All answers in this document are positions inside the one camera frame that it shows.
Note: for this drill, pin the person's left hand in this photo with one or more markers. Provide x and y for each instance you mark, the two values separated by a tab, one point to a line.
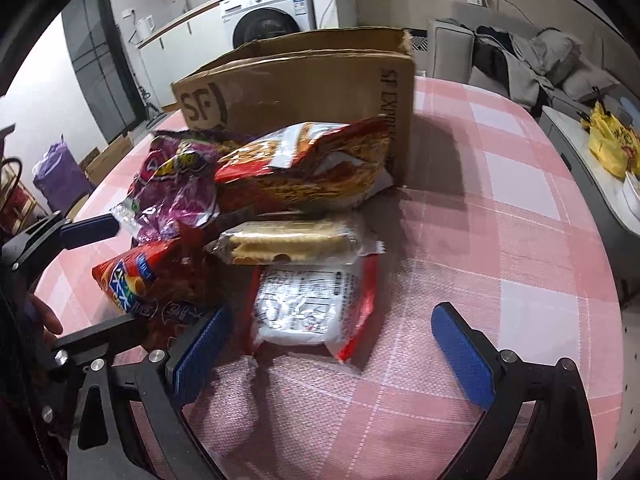
46	316

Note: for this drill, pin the metal faucet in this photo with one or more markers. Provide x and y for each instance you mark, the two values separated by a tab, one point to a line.
184	0

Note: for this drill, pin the clear sandwich biscuit pack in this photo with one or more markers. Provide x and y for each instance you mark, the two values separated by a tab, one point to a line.
290	242

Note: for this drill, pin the purple plastic bag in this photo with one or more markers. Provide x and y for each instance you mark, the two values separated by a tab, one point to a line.
60	175

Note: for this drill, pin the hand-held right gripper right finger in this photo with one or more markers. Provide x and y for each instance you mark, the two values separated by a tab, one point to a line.
462	360

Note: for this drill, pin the pink plaid tablecloth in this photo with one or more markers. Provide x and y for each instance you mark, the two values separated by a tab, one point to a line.
475	235

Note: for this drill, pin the black glass door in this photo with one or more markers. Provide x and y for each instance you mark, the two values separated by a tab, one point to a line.
100	60

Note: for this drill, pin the white kitchen counter cabinet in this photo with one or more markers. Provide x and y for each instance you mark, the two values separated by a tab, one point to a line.
170	60

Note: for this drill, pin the yellow plastic bag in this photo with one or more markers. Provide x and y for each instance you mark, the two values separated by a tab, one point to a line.
610	142

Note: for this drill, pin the red blue-label chip bag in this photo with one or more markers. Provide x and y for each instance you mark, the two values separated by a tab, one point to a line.
165	280

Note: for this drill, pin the grey coffee table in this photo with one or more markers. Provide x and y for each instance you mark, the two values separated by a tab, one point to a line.
580	160

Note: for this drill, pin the orange red snack bag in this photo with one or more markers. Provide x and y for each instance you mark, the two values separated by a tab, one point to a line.
300	175

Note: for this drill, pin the grey sofa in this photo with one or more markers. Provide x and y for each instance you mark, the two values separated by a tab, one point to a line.
450	55

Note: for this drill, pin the brown cardboard box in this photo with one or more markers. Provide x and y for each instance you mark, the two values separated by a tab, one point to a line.
310	85

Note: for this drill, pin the white red snack packet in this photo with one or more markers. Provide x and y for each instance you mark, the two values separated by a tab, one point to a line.
300	305

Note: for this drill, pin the small cardboard floor box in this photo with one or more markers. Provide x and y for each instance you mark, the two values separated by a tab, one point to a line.
112	157

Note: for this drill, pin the purple snack bag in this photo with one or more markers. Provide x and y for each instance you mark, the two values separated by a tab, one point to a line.
170	185

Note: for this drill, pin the pile of dark clothes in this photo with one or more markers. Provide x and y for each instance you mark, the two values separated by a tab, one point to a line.
515	60

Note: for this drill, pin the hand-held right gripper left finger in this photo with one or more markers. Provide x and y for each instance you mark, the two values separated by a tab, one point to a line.
200	355

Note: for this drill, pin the white electric kettle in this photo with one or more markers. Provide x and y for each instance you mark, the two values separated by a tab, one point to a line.
144	29

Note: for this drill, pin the wooden shelf rack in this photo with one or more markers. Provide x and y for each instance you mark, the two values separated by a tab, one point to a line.
17	200

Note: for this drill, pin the white washing machine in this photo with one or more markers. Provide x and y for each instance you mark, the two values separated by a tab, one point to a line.
270	5

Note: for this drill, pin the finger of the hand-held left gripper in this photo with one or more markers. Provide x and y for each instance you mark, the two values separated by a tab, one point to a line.
90	231
100	337

